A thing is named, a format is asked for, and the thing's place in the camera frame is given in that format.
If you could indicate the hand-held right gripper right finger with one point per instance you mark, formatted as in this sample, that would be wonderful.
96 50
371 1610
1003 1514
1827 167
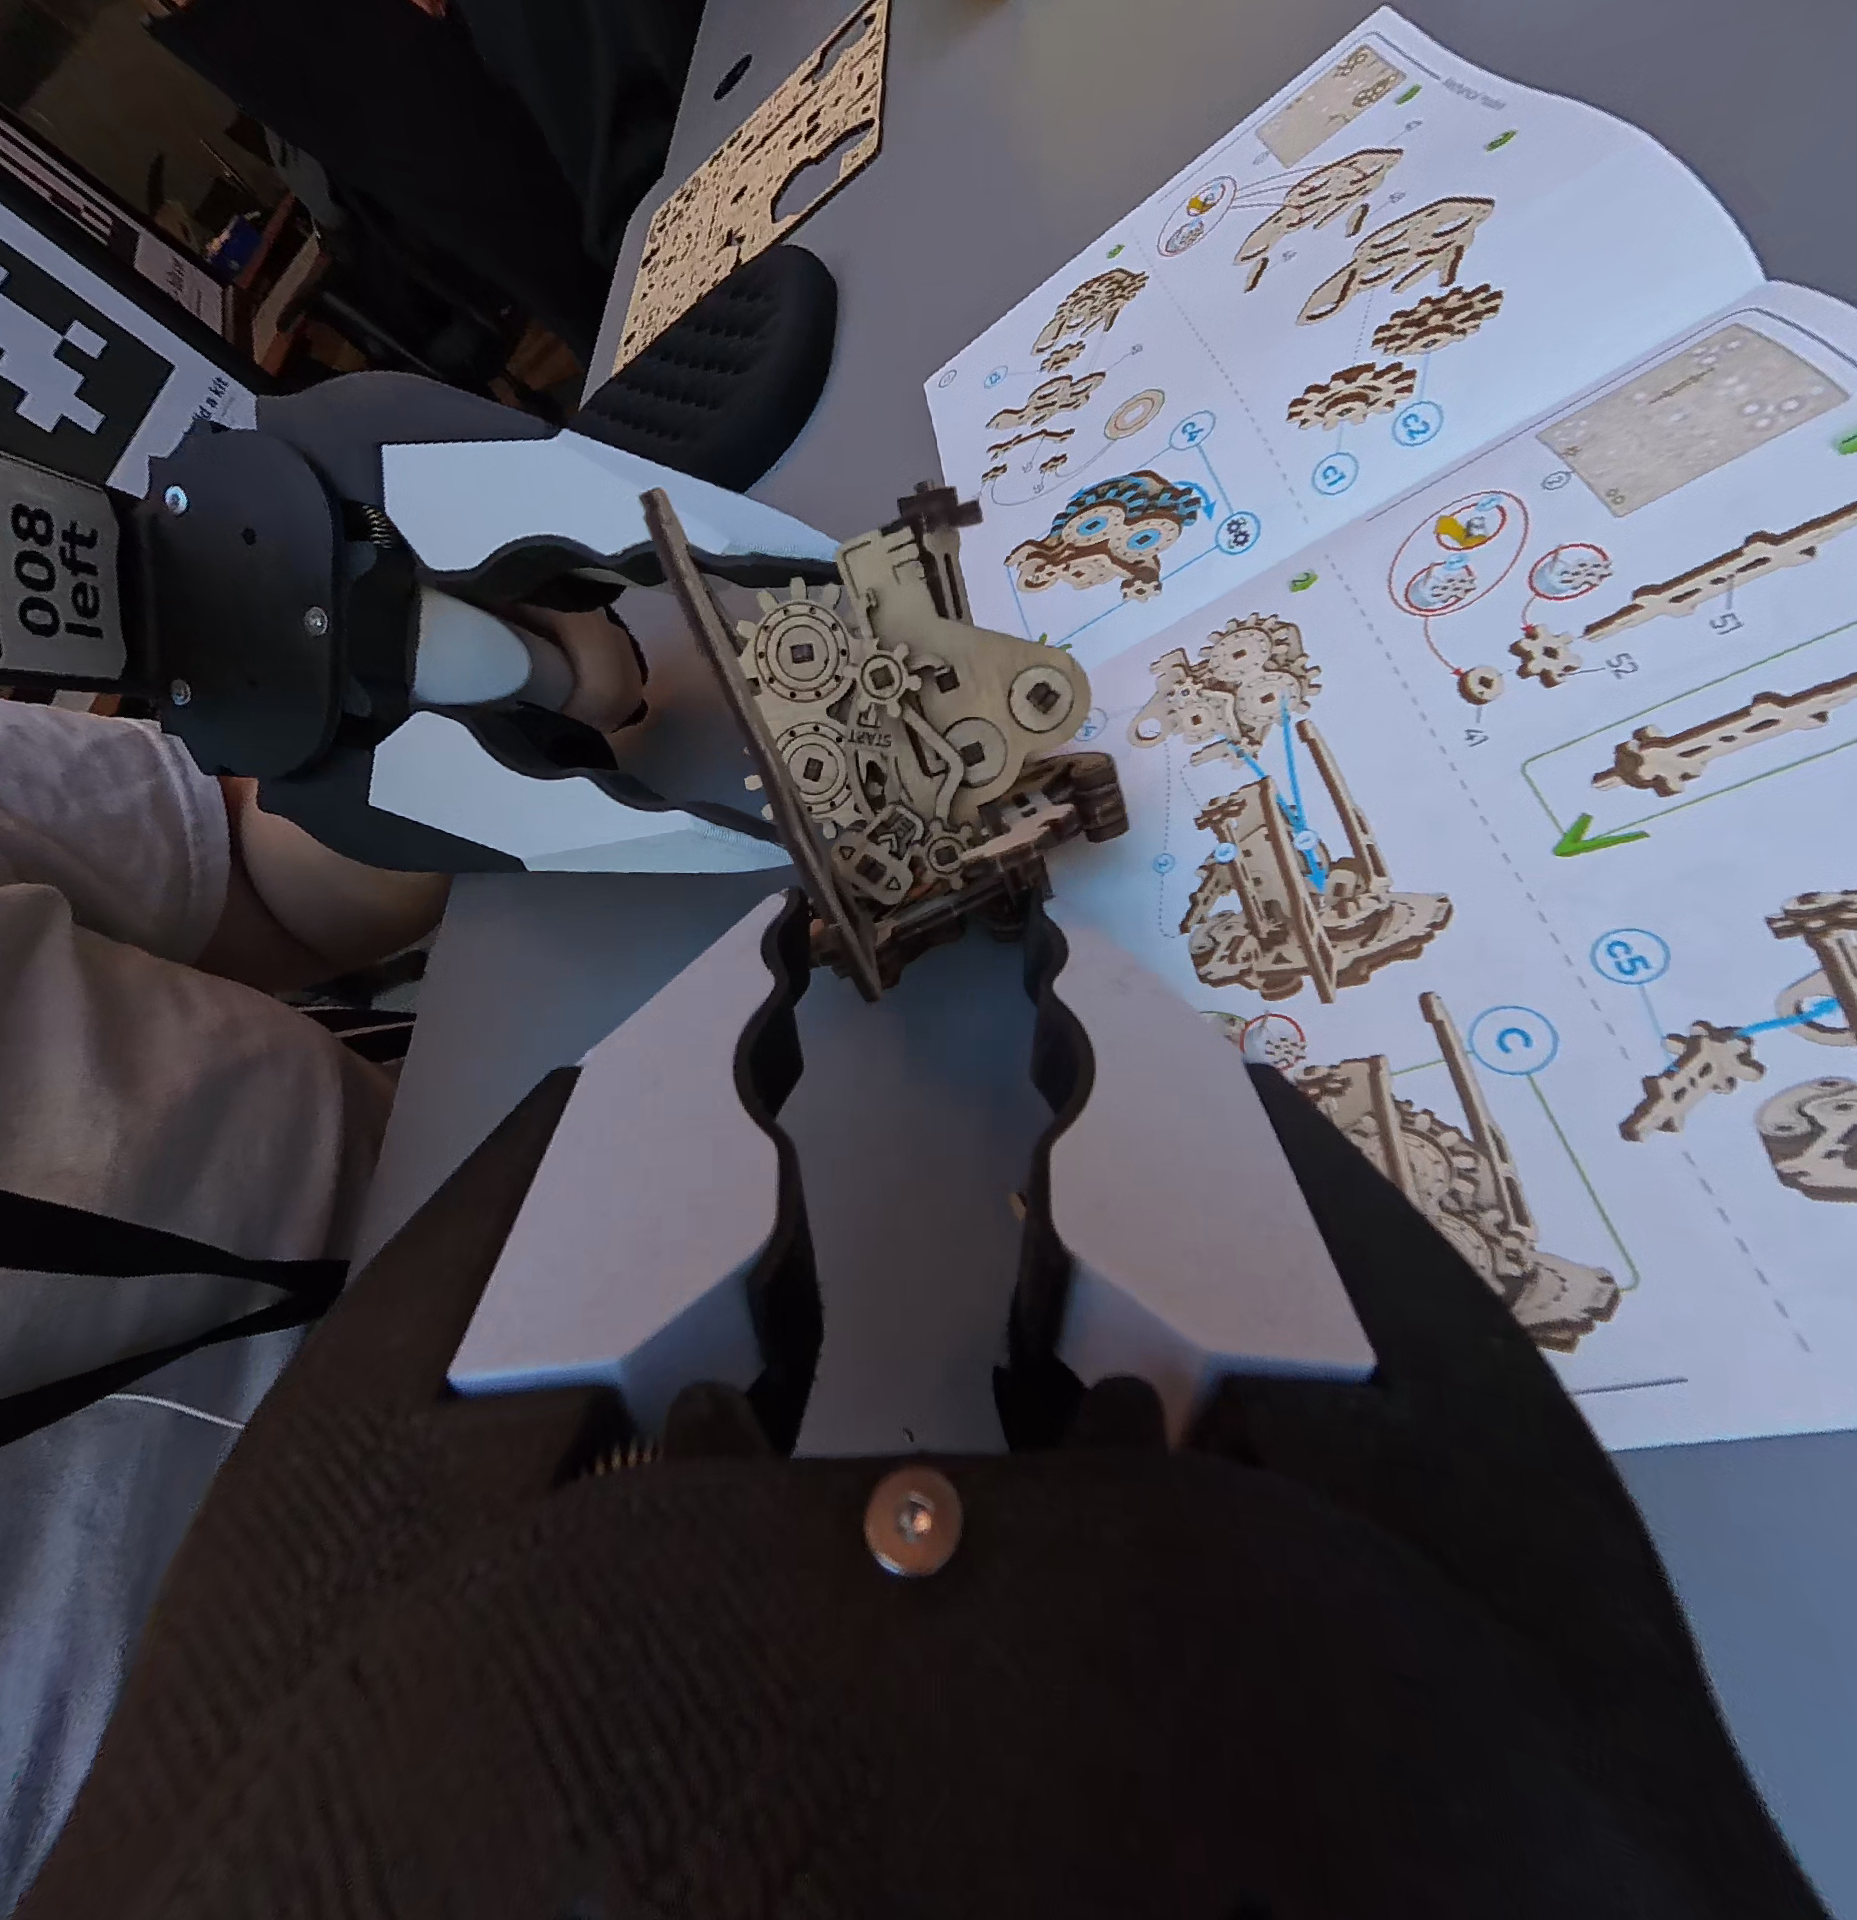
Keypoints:
1197 1200

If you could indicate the black wrist rest pad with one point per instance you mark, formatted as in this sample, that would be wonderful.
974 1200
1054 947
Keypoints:
719 377

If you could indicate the laser-cut plywood parts sheet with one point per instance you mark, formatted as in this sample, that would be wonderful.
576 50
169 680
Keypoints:
732 227

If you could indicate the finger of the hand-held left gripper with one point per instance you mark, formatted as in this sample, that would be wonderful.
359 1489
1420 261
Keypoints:
524 498
491 810

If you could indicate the black white striped cloth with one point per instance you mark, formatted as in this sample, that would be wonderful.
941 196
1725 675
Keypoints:
352 996

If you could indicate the person's left forearm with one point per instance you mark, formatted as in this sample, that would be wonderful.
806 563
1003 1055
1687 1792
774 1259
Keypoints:
331 914

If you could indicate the person's left hand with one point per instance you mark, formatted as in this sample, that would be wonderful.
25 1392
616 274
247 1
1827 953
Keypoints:
597 669

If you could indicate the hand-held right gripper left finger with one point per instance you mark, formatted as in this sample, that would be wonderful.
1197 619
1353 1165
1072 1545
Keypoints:
633 1200

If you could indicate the wooden gear model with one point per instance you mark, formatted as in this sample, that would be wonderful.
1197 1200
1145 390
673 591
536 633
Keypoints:
895 722

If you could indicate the white assembly instruction booklet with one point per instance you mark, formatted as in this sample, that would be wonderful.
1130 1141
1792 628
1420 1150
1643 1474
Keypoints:
1470 977

